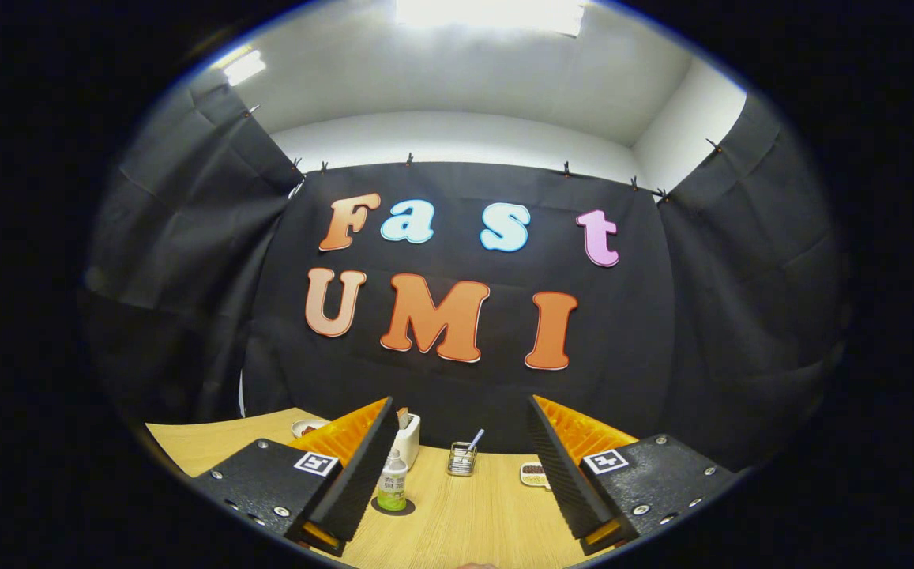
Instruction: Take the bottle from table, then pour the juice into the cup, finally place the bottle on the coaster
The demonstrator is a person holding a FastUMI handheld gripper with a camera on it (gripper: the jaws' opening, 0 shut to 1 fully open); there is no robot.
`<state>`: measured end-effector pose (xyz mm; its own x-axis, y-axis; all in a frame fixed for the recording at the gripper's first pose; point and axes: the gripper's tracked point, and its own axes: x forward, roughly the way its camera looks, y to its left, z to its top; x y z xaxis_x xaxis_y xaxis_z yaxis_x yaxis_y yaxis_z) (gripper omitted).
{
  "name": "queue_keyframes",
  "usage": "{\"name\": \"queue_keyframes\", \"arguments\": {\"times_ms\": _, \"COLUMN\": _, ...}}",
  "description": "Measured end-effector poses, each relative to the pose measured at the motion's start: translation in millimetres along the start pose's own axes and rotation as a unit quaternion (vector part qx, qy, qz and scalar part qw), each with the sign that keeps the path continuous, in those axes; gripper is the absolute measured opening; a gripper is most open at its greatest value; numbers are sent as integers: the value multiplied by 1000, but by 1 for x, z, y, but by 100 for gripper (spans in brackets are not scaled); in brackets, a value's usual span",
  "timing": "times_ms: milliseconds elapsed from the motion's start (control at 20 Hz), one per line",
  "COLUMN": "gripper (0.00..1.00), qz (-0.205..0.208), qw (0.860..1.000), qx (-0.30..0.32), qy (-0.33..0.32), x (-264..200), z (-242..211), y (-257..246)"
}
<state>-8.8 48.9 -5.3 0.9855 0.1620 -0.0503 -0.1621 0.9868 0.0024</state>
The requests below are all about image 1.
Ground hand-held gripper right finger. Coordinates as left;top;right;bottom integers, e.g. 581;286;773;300
525;395;742;557

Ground small ceiling light panel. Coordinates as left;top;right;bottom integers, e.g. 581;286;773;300
222;49;266;88

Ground cream tabletop appliance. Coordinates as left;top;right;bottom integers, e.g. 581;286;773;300
391;408;421;472

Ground wooden table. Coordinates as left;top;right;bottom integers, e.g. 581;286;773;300
145;407;615;569

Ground large ceiling light panel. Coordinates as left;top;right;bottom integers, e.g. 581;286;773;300
395;0;586;38

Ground juice bottle with green label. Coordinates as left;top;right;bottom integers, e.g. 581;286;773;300
376;448;408;512

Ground wire mesh utensil holder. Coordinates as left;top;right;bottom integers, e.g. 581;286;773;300
447;429;486;477

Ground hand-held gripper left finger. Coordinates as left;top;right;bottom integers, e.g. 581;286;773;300
188;397;400;557

